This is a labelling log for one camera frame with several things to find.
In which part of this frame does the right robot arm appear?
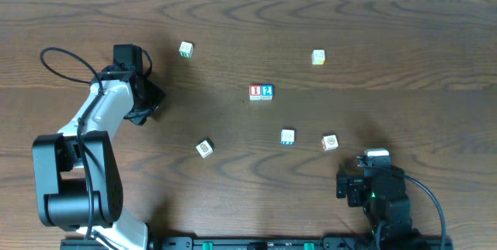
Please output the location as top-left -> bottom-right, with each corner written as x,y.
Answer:
336,156 -> 430,250

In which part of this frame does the wooden block blue edge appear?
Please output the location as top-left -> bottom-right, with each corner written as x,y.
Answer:
280,129 -> 295,145

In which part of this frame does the red number 1 block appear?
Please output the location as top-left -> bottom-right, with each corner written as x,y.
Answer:
249,85 -> 262,100

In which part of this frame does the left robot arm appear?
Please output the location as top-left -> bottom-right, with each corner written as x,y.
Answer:
32,67 -> 165,249

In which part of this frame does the wooden block red drawing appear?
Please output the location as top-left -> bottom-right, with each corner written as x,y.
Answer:
321,134 -> 339,151

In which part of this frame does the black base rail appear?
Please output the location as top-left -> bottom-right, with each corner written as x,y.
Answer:
59,236 -> 454,250

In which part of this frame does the wooden block black edge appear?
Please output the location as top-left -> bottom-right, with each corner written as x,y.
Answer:
196,138 -> 214,158

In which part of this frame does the green letter R block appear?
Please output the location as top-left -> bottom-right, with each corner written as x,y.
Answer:
179,41 -> 194,58

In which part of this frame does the blue number 2 block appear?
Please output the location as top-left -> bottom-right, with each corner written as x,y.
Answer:
261,85 -> 274,100

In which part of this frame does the yellow-edged wooden block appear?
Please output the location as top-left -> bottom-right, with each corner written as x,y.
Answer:
311,50 -> 326,65

